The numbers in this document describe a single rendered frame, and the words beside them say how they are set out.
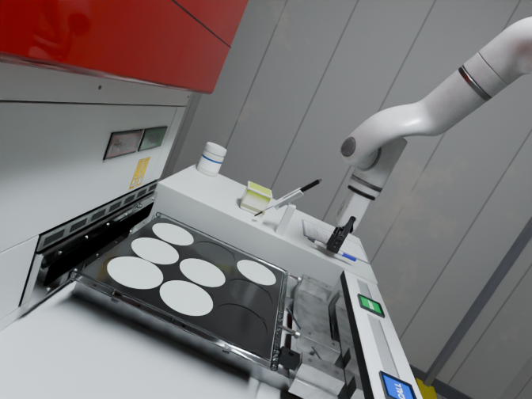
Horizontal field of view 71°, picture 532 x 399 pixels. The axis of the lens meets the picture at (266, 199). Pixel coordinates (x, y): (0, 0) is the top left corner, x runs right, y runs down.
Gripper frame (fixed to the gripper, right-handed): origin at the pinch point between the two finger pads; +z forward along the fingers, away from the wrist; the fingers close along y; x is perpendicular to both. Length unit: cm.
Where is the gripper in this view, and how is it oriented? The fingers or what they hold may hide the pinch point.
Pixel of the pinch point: (334, 243)
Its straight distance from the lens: 101.6
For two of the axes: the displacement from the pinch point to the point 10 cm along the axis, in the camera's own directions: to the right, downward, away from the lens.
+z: -4.0, 8.8, 2.4
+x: 9.1, 4.2, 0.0
